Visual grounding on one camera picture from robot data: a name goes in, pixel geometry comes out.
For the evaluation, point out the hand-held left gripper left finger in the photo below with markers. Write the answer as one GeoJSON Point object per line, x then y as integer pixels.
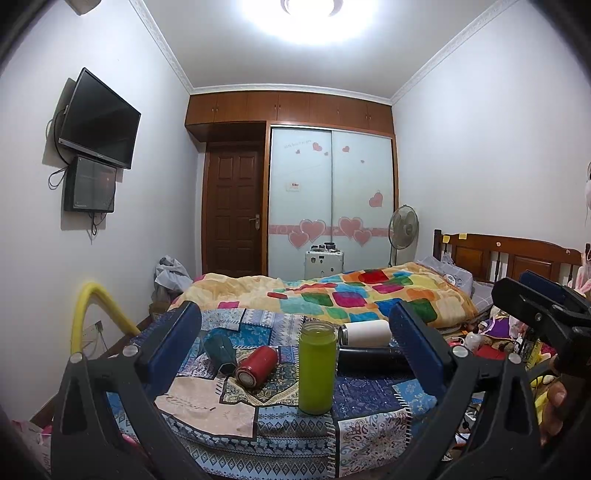
{"type": "Point", "coordinates": [173, 353]}

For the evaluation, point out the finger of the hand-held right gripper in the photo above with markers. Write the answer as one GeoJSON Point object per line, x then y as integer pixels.
{"type": "Point", "coordinates": [531, 307]}
{"type": "Point", "coordinates": [542, 282]}

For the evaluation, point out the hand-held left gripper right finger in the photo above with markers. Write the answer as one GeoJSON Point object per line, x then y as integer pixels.
{"type": "Point", "coordinates": [415, 353]}

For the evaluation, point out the dark teal cup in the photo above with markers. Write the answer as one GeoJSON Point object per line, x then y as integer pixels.
{"type": "Point", "coordinates": [222, 353]}

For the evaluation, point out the person's right hand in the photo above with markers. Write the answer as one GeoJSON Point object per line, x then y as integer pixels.
{"type": "Point", "coordinates": [555, 408]}

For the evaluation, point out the pink plush toy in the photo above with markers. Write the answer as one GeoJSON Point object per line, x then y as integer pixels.
{"type": "Point", "coordinates": [582, 277]}

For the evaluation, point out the black bottle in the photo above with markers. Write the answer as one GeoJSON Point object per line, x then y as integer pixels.
{"type": "Point", "coordinates": [369, 361]}

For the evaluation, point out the wooden bed headboard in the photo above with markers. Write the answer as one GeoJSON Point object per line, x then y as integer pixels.
{"type": "Point", "coordinates": [503, 256]}

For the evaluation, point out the small white bottle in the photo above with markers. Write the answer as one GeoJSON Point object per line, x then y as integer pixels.
{"type": "Point", "coordinates": [473, 341]}

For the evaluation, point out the grey clothes heap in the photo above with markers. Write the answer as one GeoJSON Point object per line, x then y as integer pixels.
{"type": "Point", "coordinates": [171, 277]}

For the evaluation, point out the red can bottle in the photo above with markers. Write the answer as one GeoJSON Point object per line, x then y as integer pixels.
{"type": "Point", "coordinates": [256, 367]}

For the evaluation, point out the grey pillow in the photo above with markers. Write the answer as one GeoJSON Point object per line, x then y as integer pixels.
{"type": "Point", "coordinates": [450, 272]}

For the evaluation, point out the yellow foam tube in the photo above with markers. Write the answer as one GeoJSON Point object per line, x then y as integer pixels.
{"type": "Point", "coordinates": [99, 300]}

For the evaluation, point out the colourful checked blanket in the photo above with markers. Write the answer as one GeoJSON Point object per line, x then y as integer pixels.
{"type": "Point", "coordinates": [341, 295]}

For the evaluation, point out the patchwork blue bedsheet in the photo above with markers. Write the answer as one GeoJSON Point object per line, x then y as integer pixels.
{"type": "Point", "coordinates": [258, 415]}

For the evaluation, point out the white box appliance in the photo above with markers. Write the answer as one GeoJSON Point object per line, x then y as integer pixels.
{"type": "Point", "coordinates": [323, 265]}

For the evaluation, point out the standing fan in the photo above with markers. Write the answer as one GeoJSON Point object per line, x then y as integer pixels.
{"type": "Point", "coordinates": [403, 226]}

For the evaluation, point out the brown wooden door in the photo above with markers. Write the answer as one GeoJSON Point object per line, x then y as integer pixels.
{"type": "Point", "coordinates": [233, 207]}

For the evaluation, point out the sliding wardrobe with hearts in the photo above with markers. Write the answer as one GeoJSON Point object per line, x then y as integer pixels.
{"type": "Point", "coordinates": [330, 194]}

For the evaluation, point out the wooden overhead cabinet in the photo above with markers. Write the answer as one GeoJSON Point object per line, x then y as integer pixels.
{"type": "Point", "coordinates": [286, 108]}

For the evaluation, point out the ceiling lamp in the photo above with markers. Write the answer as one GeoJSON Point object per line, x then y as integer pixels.
{"type": "Point", "coordinates": [314, 14]}

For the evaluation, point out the wall socket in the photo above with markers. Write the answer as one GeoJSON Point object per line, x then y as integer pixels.
{"type": "Point", "coordinates": [93, 327]}

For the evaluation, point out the small black wall monitor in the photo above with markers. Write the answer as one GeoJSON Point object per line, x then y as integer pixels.
{"type": "Point", "coordinates": [90, 184]}

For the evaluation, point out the wall-mounted television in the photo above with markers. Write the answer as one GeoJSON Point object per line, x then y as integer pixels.
{"type": "Point", "coordinates": [99, 120]}

